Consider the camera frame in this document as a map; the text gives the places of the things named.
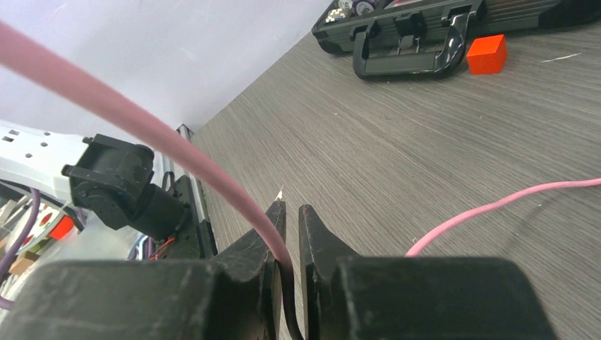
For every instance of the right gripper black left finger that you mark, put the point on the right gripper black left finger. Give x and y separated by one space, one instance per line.
234 295

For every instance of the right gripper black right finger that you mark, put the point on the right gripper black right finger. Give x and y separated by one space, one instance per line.
350 296

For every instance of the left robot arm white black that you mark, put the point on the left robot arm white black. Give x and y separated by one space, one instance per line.
110 177

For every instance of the black poker chip case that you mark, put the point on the black poker chip case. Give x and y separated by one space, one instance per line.
431 37

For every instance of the small orange cube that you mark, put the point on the small orange cube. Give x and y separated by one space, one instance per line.
487 55

